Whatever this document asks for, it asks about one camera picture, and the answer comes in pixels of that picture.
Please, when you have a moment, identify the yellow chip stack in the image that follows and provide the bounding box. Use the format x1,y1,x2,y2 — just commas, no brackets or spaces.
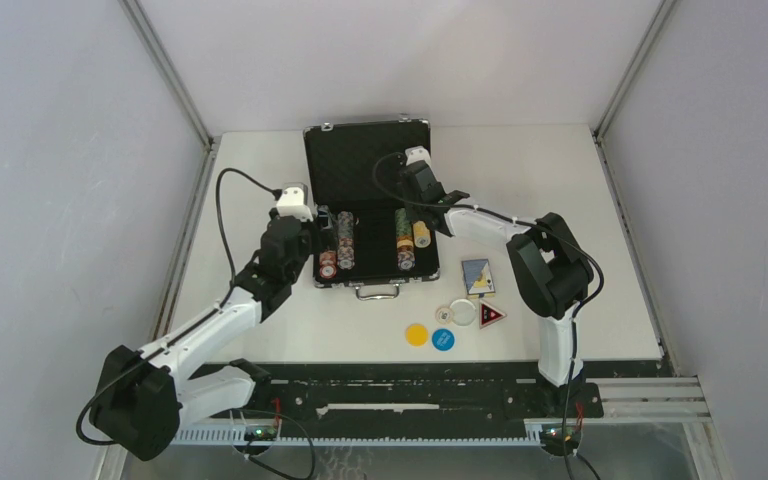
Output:
412,221,432,248

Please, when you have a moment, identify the shrink-wrapped blue chip stack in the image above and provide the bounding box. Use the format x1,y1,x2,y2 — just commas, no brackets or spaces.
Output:
319,250,339,271

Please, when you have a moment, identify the red five poker chip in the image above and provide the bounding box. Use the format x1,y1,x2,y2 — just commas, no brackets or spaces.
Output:
319,265,338,280

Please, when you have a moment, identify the playing card deck box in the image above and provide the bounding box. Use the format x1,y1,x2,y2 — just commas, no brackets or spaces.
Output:
461,259,496,299

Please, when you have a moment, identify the white dealer button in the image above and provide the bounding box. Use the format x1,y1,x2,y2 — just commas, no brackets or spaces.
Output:
449,299,478,327

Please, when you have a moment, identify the red triangular card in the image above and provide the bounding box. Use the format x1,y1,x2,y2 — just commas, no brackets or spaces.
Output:
478,300,507,329

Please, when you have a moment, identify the yellow round button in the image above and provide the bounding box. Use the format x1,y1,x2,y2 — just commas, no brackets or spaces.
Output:
405,323,429,347

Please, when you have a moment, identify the blue round button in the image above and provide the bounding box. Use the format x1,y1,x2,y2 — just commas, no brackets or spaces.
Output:
431,328,456,352

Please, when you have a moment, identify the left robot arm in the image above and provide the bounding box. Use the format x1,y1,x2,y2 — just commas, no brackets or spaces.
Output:
76,206,319,461

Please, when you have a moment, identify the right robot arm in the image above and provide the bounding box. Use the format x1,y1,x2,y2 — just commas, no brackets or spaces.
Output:
393,154,604,416

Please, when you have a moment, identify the black aluminium poker case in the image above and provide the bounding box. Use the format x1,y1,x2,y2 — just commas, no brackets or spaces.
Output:
302,119,440,289

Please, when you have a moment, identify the left circuit board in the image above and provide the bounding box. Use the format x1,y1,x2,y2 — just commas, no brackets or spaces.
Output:
243,426,278,443

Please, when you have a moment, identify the circuit board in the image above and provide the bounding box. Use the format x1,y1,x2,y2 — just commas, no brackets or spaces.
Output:
540,425,581,443
243,426,278,443

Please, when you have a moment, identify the right circuit board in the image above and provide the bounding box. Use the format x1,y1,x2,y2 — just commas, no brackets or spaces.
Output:
540,425,581,443

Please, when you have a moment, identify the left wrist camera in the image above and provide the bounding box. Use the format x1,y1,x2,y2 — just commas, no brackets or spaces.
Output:
275,183,316,222

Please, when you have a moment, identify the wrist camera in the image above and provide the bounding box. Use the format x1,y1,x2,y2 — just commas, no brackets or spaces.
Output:
404,146,431,165
275,183,316,222

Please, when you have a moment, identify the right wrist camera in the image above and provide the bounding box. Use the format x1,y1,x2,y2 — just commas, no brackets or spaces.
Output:
404,146,431,165

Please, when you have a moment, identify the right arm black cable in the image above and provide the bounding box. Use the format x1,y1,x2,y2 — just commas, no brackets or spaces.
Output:
371,152,606,480

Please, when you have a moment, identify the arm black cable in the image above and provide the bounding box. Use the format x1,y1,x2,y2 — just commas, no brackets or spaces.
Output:
371,152,606,480
75,168,286,446

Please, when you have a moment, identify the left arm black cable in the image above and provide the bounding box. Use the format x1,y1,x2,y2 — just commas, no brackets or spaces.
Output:
75,168,286,446

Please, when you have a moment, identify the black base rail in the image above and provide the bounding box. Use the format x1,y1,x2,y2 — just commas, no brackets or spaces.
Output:
208,360,605,440

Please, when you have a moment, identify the grey cable duct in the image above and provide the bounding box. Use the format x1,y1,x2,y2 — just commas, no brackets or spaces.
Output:
171,422,543,447

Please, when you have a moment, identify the left aluminium frame post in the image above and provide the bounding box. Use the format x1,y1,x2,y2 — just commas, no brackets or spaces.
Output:
89,0,220,480

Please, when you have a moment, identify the aluminium frame post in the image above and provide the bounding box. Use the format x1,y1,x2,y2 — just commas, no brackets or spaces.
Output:
592,1,733,479
89,0,220,480

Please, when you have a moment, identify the right aluminium frame post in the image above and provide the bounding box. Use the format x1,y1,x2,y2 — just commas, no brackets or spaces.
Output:
592,1,733,479

